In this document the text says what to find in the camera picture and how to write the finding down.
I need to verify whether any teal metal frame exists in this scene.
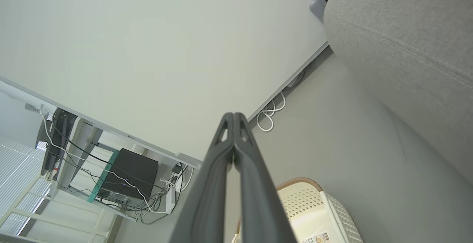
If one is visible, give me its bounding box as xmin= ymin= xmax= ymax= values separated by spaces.
xmin=86 ymin=150 xmax=121 ymax=204

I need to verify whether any grey fabric sofa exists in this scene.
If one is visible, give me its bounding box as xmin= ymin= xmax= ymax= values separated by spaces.
xmin=323 ymin=0 xmax=473 ymax=186

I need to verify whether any wide white partition panel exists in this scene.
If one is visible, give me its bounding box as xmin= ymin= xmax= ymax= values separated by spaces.
xmin=0 ymin=0 xmax=330 ymax=170

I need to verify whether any white window blind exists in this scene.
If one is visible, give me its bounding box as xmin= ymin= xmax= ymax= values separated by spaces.
xmin=0 ymin=136 xmax=53 ymax=236

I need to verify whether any grey desk frame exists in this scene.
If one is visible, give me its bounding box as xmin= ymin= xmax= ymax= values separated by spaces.
xmin=48 ymin=117 xmax=178 ymax=222

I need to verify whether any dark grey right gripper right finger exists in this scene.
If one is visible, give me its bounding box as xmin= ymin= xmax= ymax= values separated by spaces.
xmin=233 ymin=112 xmax=298 ymax=243

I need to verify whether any long white desk cable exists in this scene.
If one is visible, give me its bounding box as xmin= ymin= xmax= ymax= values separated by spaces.
xmin=38 ymin=105 xmax=171 ymax=215

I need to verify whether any white power strip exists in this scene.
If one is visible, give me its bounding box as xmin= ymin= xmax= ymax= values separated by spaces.
xmin=165 ymin=173 xmax=184 ymax=214

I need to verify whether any black monitor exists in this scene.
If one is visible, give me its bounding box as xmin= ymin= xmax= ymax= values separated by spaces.
xmin=40 ymin=108 xmax=78 ymax=177

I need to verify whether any coiled white floor cable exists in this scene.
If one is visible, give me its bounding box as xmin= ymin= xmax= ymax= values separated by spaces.
xmin=256 ymin=91 xmax=287 ymax=132

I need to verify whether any printed basket label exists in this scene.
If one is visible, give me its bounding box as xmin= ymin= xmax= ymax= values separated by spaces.
xmin=301 ymin=232 xmax=331 ymax=243

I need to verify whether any black desk cable bundle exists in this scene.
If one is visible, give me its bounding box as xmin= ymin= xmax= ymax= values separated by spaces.
xmin=52 ymin=110 xmax=189 ymax=225

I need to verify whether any white lattice laundry basket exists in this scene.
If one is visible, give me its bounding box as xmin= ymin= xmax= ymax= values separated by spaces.
xmin=232 ymin=177 xmax=364 ymax=243

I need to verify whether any black computer box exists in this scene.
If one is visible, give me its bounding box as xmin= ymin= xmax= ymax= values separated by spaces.
xmin=99 ymin=148 xmax=159 ymax=201

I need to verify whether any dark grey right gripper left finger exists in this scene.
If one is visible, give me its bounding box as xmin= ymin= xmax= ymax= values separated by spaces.
xmin=169 ymin=112 xmax=235 ymax=243

